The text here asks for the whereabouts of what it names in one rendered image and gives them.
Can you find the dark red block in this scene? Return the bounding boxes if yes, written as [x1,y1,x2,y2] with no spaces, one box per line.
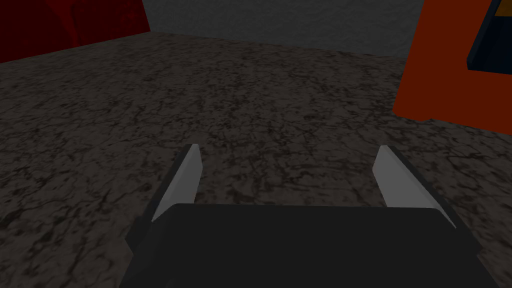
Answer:
[0,0,152,64]

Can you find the orange box with dark panel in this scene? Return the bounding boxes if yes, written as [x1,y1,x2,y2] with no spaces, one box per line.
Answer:
[392,0,512,136]

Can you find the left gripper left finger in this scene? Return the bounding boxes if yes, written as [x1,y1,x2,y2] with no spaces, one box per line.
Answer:
[125,143,204,255]

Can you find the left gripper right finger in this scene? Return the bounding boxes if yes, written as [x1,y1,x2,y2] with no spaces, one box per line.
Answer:
[371,144,481,255]

